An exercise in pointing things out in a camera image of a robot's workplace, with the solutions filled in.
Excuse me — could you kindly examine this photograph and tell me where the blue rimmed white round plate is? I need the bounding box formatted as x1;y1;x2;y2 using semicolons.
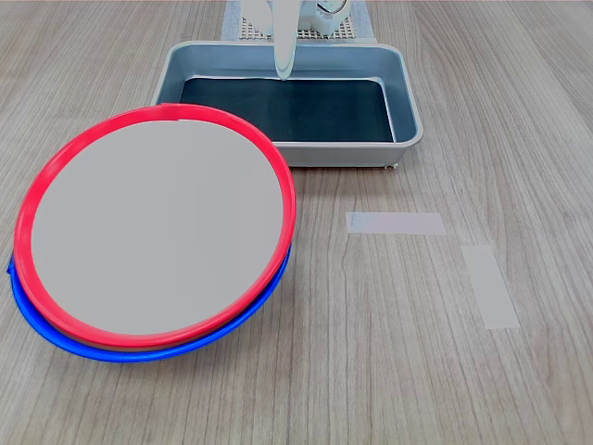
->
6;240;293;364

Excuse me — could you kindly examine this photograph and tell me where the steel rectangular tray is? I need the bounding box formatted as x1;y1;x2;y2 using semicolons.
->
151;40;425;170

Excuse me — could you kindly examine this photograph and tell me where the black mat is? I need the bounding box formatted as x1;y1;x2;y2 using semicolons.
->
179;75;396;144

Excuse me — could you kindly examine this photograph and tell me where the translucent tape strip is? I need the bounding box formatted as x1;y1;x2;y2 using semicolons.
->
460;244;522;331
345;211;448;236

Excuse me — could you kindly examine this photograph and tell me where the pale perforated base plate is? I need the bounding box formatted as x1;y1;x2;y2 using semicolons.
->
238;0;361;43

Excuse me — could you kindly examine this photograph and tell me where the translucent tape under base plate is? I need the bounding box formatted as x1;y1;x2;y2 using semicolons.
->
221;0;378;45

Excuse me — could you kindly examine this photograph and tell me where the red rimmed white round plate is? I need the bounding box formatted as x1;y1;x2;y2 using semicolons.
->
13;103;297;350

